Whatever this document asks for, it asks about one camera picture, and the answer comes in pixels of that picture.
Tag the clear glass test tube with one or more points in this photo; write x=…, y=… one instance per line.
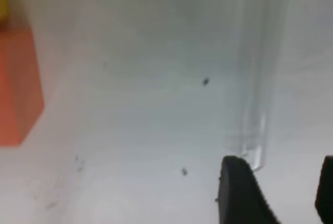
x=254, y=77

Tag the orange cube block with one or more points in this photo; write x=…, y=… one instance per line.
x=21, y=91

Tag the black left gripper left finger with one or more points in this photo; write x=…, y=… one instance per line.
x=240, y=199

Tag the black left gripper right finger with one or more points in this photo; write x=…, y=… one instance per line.
x=323, y=202

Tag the yellow cube block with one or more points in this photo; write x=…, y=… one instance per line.
x=4, y=11

